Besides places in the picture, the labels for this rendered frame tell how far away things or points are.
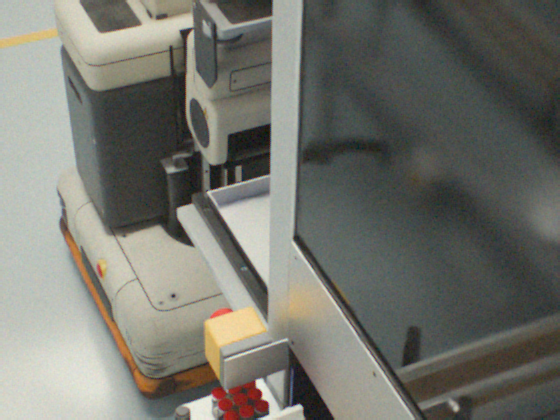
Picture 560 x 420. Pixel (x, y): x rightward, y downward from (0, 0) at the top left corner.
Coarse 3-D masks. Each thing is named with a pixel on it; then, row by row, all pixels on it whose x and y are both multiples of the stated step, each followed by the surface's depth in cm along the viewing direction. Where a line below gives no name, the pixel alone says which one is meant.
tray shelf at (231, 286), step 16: (192, 208) 196; (192, 224) 193; (192, 240) 192; (208, 240) 190; (208, 256) 188; (224, 256) 188; (224, 272) 185; (224, 288) 183; (240, 288) 182; (240, 304) 180
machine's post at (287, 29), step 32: (288, 0) 123; (288, 32) 125; (288, 64) 128; (288, 96) 130; (288, 128) 133; (288, 160) 136; (288, 192) 139; (288, 224) 142; (288, 256) 146; (288, 288) 150; (288, 320) 154; (288, 352) 158; (288, 384) 163
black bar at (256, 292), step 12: (204, 204) 194; (204, 216) 192; (216, 216) 192; (216, 228) 189; (216, 240) 190; (228, 240) 187; (228, 252) 186; (240, 264) 184; (240, 276) 183; (252, 276) 182; (252, 288) 180; (264, 300) 178; (264, 312) 177
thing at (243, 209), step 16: (208, 192) 194; (224, 192) 195; (240, 192) 197; (256, 192) 198; (224, 208) 196; (240, 208) 196; (256, 208) 196; (224, 224) 190; (240, 224) 193; (256, 224) 193; (240, 240) 185; (256, 240) 190; (256, 256) 188; (256, 272) 181
